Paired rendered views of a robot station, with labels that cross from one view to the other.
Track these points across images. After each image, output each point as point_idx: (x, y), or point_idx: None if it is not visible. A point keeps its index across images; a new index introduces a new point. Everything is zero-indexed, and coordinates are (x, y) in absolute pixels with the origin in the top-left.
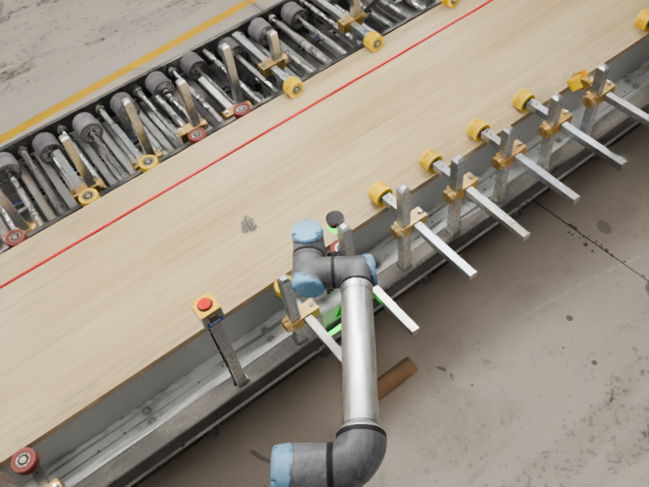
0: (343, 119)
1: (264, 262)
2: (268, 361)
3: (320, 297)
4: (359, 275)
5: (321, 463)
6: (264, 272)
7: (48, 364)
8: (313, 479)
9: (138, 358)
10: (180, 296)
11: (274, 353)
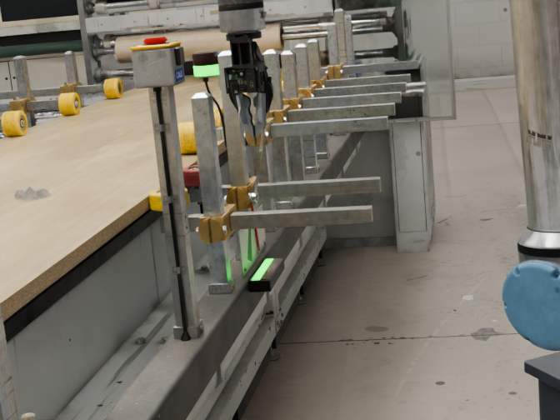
0: (50, 152)
1: (106, 197)
2: (206, 314)
3: (260, 116)
4: None
5: None
6: (118, 198)
7: None
8: None
9: (20, 271)
10: (7, 237)
11: (203, 307)
